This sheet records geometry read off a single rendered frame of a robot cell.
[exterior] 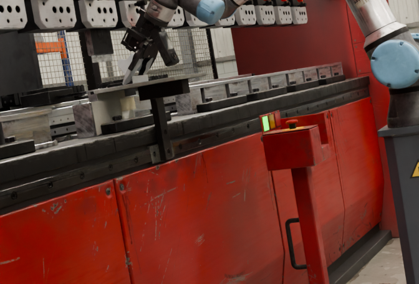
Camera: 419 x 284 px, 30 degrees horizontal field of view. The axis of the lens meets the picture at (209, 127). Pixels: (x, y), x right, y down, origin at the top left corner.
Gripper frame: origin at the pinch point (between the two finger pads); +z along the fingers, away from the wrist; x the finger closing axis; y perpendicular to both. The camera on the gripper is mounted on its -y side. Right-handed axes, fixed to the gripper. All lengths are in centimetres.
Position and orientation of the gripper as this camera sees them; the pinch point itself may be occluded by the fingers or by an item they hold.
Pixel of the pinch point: (133, 81)
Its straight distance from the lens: 224.4
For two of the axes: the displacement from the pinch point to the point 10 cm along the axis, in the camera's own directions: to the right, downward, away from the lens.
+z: -4.4, 8.3, 3.5
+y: -7.7, -5.5, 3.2
